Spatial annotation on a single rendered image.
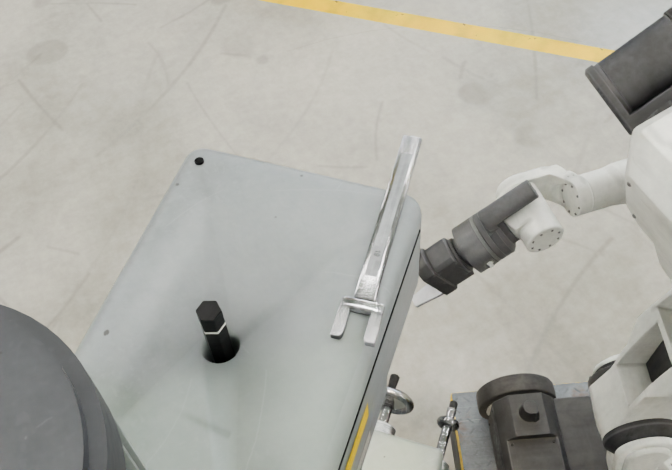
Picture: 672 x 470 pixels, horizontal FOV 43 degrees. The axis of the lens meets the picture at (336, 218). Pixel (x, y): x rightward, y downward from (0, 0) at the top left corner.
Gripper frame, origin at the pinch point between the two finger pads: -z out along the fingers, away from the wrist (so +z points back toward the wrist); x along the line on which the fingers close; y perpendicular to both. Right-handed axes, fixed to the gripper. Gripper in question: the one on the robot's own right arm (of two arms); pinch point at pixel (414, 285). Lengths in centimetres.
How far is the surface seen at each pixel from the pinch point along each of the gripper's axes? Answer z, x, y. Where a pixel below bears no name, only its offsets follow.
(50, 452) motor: 13, 100, 51
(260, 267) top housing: 7, 65, 24
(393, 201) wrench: 20, 58, 22
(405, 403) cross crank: -31, -55, -5
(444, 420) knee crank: -30, -70, -2
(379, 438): -36, -43, 4
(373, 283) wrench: 15, 61, 30
